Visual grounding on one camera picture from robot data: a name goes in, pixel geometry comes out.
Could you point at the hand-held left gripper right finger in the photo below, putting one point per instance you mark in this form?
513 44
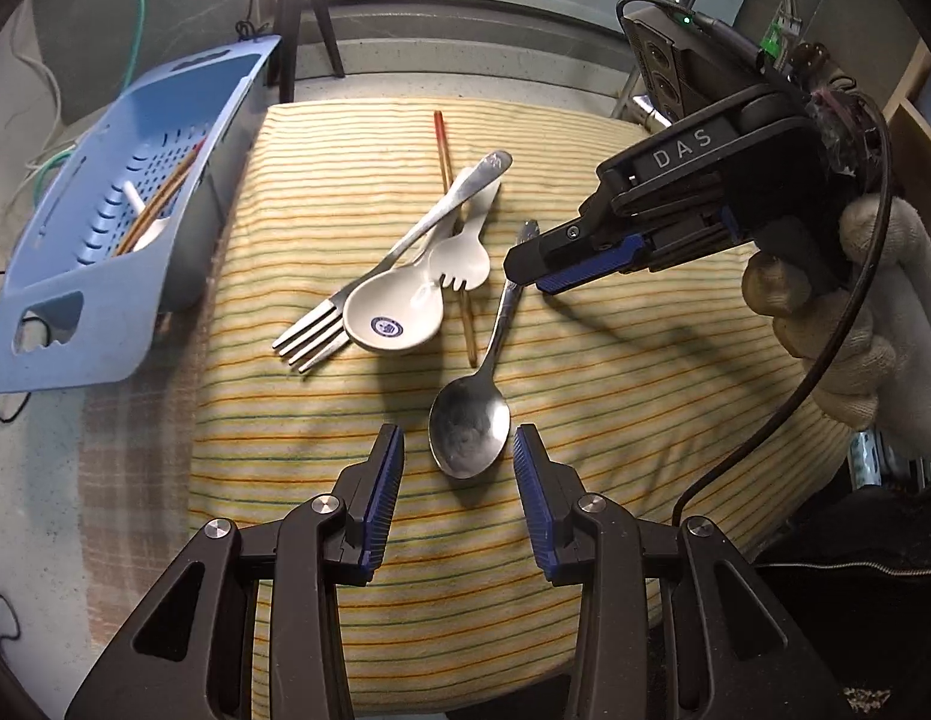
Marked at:
535 502

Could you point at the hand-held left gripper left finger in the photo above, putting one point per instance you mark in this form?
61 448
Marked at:
379 495

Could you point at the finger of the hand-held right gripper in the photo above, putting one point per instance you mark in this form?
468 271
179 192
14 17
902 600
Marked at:
578 262

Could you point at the metal spoon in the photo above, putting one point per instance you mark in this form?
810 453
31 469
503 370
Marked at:
469 427

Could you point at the brown wooden chopstick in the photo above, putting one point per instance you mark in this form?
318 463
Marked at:
162 191
444 157
173 187

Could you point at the white plastic spoon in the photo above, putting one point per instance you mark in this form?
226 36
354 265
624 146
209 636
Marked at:
139 221

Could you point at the blue plastic basket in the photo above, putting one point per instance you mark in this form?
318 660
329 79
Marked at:
98 165

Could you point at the person's right hand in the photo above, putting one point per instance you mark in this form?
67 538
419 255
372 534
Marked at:
893 315

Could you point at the white plastic spork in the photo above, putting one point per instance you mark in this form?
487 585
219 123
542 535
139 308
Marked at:
462 259

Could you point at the yellow striped cloth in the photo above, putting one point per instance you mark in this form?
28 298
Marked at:
623 390

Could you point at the wooden shelf unit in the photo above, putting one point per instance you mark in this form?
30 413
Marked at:
919 105

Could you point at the metal fork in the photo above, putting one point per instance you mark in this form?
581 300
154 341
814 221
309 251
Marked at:
405 244

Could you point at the white ceramic spoon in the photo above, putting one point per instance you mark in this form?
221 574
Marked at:
394 315

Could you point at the dark cloth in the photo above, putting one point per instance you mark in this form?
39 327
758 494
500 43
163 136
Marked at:
863 615

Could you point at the black tripod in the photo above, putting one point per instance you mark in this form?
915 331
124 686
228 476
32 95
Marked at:
300 7

